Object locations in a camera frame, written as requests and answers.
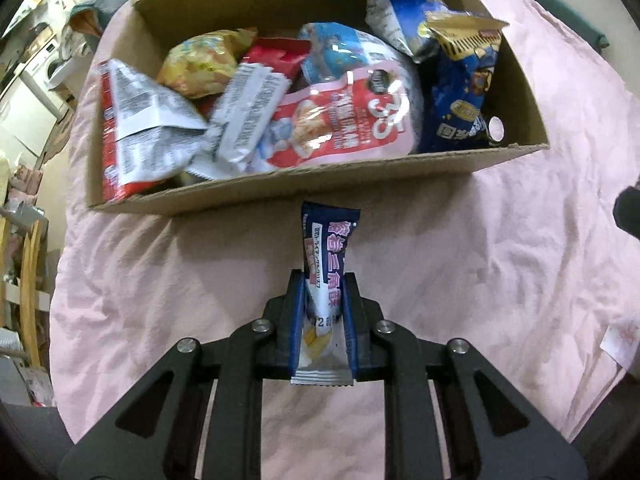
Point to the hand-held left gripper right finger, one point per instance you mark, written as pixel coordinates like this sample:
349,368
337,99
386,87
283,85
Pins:
351,320

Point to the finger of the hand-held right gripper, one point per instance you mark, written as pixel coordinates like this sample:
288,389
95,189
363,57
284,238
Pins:
629,210

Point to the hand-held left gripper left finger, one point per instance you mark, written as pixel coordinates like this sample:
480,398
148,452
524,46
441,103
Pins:
297,320

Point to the dark blue snack packet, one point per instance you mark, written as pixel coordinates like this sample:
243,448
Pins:
327,260

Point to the cardboard box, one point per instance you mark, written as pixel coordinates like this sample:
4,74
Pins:
350,180

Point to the pink snack pouch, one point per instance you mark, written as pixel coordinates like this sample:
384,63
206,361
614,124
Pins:
330,130

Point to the blue yellow cartoon snack packet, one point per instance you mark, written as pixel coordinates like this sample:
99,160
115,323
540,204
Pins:
460,95

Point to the silver barcode snack packet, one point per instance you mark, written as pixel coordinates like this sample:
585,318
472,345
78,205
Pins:
245,110

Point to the red silver-backed snack packet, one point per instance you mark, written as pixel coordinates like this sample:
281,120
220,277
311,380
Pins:
140,130

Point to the light blue white snack packet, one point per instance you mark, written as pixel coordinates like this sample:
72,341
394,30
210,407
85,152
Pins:
345,50

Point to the yellow snack bag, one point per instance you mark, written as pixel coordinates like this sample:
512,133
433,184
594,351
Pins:
200,62

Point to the large blue snack bag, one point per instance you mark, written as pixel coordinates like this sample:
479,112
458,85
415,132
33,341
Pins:
395,15

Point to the white bow print pillow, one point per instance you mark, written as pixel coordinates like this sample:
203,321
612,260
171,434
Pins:
620,342

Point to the pink blanket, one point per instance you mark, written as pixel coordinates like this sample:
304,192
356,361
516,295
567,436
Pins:
475,260

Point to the teal headboard cushion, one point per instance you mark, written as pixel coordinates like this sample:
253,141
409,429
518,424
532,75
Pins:
597,37

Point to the white base cabinet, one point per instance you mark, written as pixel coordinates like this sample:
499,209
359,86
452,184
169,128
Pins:
25,115

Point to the white washing machine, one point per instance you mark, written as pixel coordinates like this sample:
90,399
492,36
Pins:
42,62

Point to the grey metal bracket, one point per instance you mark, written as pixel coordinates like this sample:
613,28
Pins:
22,214

